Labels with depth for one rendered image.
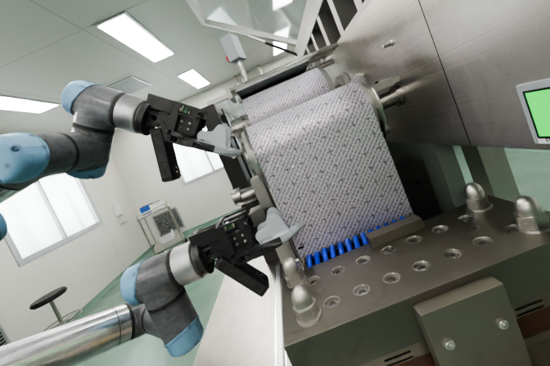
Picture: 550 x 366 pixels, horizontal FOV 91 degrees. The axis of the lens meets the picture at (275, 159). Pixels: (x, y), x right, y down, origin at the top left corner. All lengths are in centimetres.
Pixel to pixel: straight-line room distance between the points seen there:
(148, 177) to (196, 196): 118
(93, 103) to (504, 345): 73
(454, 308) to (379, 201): 23
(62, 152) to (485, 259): 65
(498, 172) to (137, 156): 655
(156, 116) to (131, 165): 634
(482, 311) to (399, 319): 9
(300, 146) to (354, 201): 15
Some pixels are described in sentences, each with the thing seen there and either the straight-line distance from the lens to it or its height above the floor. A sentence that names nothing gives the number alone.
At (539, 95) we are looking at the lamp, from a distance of 39.
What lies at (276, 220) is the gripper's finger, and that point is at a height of 113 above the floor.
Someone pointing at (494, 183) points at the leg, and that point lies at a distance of 84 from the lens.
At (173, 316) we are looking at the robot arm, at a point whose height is 104.
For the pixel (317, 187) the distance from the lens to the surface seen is 52.
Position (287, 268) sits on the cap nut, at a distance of 48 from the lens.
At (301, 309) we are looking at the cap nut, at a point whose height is 105.
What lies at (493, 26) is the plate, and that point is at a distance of 41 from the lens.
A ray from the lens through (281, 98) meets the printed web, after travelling 76.
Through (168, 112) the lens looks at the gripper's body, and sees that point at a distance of 59.
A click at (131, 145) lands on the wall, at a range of 689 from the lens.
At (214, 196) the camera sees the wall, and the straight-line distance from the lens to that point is 638.
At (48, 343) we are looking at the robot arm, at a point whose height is 110.
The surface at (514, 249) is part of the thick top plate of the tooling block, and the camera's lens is 46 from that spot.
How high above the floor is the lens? 127
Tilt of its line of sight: 5 degrees down
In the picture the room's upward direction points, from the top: 23 degrees counter-clockwise
